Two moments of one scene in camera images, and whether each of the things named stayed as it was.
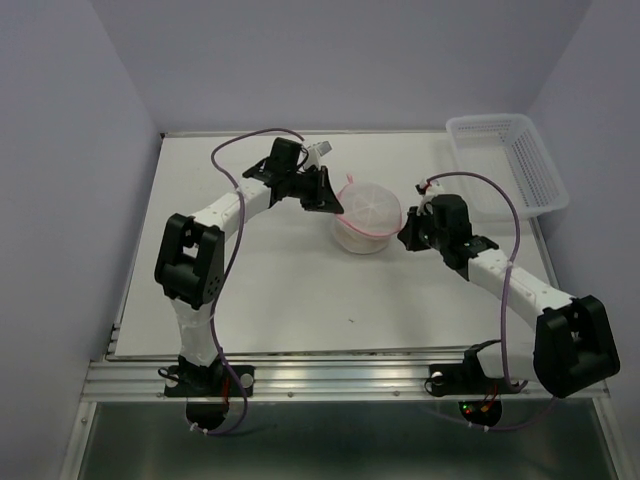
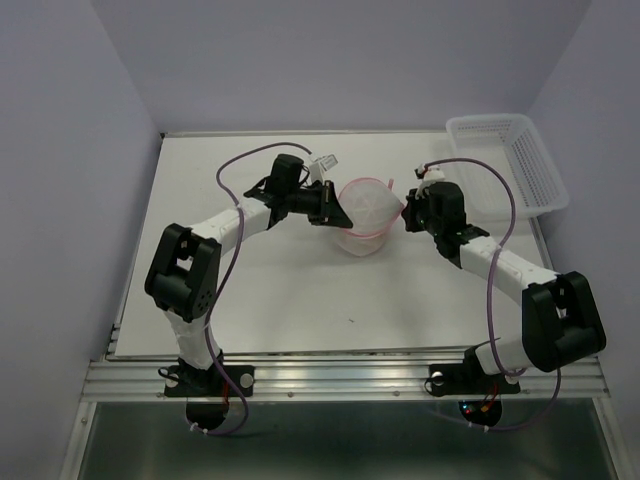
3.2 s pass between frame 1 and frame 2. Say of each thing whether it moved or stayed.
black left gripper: moved
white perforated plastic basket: stayed
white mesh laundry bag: stayed
